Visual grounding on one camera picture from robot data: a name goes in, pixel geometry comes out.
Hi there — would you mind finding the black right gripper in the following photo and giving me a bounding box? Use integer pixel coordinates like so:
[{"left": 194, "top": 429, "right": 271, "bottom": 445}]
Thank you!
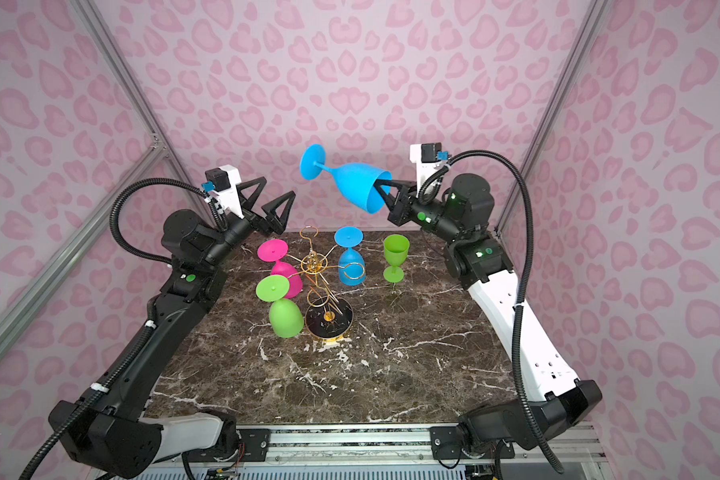
[{"left": 374, "top": 180, "right": 466, "bottom": 245}]

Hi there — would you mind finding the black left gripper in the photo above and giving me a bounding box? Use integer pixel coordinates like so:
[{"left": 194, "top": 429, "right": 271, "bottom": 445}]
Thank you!
[{"left": 205, "top": 176, "right": 293, "bottom": 273}]

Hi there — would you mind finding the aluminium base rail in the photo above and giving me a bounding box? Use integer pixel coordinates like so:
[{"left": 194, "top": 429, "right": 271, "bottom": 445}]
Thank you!
[{"left": 135, "top": 422, "right": 616, "bottom": 479}]

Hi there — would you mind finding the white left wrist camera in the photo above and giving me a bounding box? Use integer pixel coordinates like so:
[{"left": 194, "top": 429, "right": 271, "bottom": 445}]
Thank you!
[{"left": 202, "top": 164, "right": 243, "bottom": 218}]

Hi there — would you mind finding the gold wire glass rack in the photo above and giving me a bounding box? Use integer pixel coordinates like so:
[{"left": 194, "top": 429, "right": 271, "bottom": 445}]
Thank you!
[{"left": 290, "top": 225, "right": 354, "bottom": 343}]

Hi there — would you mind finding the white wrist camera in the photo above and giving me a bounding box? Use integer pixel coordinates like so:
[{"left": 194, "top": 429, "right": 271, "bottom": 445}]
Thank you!
[
  {"left": 409, "top": 142, "right": 449, "bottom": 193},
  {"left": 202, "top": 164, "right": 243, "bottom": 218}
]

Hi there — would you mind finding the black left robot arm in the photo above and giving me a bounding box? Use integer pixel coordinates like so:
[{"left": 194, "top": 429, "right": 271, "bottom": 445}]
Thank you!
[{"left": 20, "top": 177, "right": 296, "bottom": 479}]

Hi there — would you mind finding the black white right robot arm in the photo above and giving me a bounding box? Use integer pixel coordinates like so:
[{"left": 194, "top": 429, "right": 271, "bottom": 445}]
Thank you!
[{"left": 374, "top": 174, "right": 602, "bottom": 473}]

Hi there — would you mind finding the blue wine glass back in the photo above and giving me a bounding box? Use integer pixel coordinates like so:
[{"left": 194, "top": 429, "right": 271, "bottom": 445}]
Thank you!
[{"left": 334, "top": 226, "right": 366, "bottom": 286}]

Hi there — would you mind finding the magenta plastic wine glass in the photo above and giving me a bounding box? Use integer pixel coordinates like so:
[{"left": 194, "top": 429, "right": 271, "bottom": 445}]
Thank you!
[{"left": 257, "top": 239, "right": 303, "bottom": 299}]

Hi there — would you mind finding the blue wine glass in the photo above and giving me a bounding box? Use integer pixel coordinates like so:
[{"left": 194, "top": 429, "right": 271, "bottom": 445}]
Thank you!
[
  {"left": 334, "top": 226, "right": 366, "bottom": 286},
  {"left": 299, "top": 144, "right": 392, "bottom": 214}
]

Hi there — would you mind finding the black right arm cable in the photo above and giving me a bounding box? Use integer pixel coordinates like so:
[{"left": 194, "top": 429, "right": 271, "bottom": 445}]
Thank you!
[{"left": 419, "top": 149, "right": 565, "bottom": 475}]

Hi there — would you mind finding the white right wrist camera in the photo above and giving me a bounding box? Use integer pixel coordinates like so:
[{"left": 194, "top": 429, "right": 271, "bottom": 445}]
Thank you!
[{"left": 409, "top": 142, "right": 449, "bottom": 193}]

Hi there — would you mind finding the blue wine glass front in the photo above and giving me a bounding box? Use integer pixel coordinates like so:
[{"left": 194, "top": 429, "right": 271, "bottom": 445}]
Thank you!
[{"left": 299, "top": 144, "right": 392, "bottom": 214}]

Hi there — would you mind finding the aluminium diagonal frame bar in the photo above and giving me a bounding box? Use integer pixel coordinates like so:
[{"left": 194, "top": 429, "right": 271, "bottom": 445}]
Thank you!
[{"left": 0, "top": 140, "right": 166, "bottom": 362}]

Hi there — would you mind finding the green wine glass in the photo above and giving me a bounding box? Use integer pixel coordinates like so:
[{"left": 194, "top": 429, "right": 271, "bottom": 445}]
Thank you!
[
  {"left": 383, "top": 234, "right": 410, "bottom": 283},
  {"left": 256, "top": 275, "right": 304, "bottom": 339}
]

